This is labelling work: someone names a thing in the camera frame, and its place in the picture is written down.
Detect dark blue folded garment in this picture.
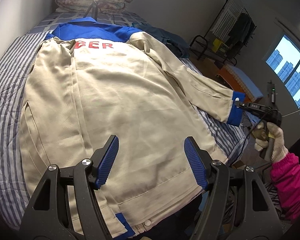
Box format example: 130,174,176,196
132,23,190,58

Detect blue checkered bed cover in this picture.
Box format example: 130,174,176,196
27,10,148,34

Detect dark clothes on rack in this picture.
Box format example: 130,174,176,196
226,13,255,57

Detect blue striped bed sheet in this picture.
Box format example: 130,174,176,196
0,31,248,230

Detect beige and blue work jacket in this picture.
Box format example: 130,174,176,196
19,17,245,239

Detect right hand in knit glove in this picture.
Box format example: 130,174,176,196
253,122,288,163

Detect window with city view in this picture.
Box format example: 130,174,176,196
266,34,300,109

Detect yellow box on rack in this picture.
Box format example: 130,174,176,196
211,38,229,53

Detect black tripod stand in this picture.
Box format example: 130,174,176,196
85,0,98,20

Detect black clothes rack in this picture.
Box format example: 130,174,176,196
190,0,256,66

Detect striped cloth on rack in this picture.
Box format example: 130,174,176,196
211,0,244,41

